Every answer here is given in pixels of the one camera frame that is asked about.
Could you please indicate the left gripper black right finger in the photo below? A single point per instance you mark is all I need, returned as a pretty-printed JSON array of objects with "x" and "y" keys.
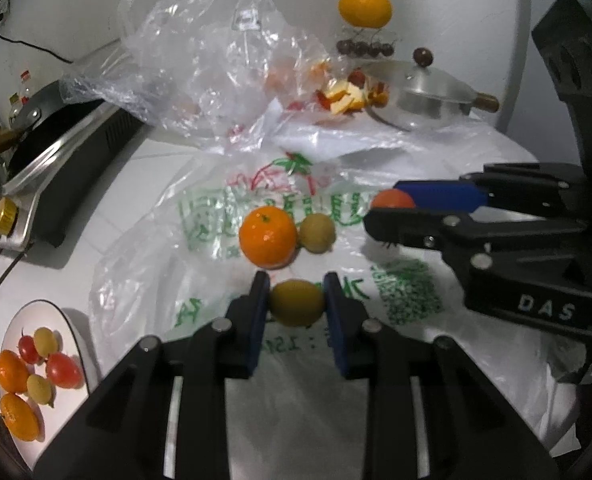
[{"x": 347, "y": 337}]

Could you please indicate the red tomato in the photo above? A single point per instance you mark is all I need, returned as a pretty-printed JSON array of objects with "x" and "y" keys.
[
  {"x": 393, "y": 198},
  {"x": 63, "y": 371}
]

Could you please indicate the steel pot with lid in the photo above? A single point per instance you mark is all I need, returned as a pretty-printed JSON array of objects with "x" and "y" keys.
[{"x": 420, "y": 96}]

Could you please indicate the clear crumpled plastic bag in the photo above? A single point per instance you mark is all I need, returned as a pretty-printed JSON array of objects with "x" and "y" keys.
[{"x": 206, "y": 69}]

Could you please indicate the red cap sauce bottle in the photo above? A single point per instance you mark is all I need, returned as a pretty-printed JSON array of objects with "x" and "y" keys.
[{"x": 26, "y": 87}]

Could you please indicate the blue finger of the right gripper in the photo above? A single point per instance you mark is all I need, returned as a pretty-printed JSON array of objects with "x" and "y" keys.
[
  {"x": 444, "y": 194},
  {"x": 423, "y": 228}
]

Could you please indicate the cherry tomato on plate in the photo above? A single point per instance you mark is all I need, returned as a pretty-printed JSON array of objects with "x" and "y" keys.
[{"x": 27, "y": 350}]

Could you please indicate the clear condiment bottle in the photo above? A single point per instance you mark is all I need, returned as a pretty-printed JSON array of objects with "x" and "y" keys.
[{"x": 16, "y": 106}]

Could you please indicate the large orange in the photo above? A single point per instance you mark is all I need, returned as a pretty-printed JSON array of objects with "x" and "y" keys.
[{"x": 19, "y": 418}]

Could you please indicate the induction cooker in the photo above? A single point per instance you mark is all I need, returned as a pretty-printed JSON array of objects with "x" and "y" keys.
[{"x": 38, "y": 204}]

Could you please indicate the box of dark fruits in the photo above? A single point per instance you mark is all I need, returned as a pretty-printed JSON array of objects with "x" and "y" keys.
[{"x": 364, "y": 49}]

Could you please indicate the medium orange on bag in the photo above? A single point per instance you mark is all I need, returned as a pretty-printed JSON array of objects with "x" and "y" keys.
[{"x": 268, "y": 237}]

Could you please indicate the black wok with handle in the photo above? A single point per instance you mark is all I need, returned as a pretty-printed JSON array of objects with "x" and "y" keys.
[{"x": 42, "y": 121}]

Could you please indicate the white round plate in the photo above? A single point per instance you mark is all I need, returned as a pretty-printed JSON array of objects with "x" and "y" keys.
[{"x": 44, "y": 313}]

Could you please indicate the orange on rack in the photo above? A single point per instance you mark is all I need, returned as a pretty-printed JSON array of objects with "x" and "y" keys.
[{"x": 373, "y": 14}]

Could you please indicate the printed flat plastic bag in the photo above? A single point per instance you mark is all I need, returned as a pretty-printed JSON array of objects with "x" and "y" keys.
[{"x": 181, "y": 265}]

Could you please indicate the small orange on plate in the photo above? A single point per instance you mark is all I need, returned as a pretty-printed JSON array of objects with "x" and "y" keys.
[{"x": 13, "y": 372}]

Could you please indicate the yellow-green round fruit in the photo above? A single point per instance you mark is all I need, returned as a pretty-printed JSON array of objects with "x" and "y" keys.
[{"x": 45, "y": 342}]

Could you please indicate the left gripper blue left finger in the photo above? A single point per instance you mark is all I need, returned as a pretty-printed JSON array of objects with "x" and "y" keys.
[{"x": 248, "y": 315}]

